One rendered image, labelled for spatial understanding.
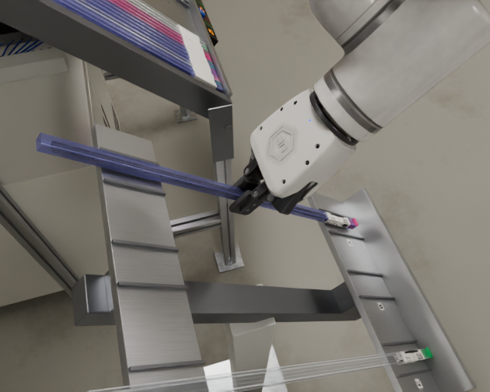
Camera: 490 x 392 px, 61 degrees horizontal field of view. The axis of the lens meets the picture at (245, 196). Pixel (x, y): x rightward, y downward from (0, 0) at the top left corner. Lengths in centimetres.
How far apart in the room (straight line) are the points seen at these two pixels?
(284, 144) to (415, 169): 140
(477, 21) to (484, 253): 137
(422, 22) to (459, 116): 172
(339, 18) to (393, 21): 5
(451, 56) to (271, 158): 20
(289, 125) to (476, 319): 124
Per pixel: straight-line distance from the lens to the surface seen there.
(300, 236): 155
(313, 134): 45
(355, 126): 44
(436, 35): 42
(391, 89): 43
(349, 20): 43
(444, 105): 216
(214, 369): 138
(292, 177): 46
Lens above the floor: 136
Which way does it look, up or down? 56 degrees down
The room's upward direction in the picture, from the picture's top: straight up
